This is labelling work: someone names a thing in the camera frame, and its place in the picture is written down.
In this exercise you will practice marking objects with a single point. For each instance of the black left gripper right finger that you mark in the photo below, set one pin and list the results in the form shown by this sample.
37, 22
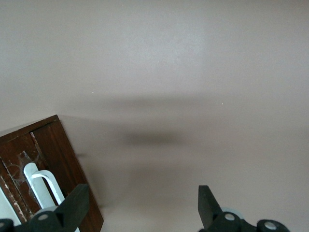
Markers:
210, 212

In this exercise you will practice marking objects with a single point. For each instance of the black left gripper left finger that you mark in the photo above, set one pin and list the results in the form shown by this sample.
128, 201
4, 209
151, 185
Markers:
70, 210

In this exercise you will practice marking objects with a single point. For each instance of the dark wooden tray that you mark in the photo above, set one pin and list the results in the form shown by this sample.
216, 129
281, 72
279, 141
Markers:
72, 169

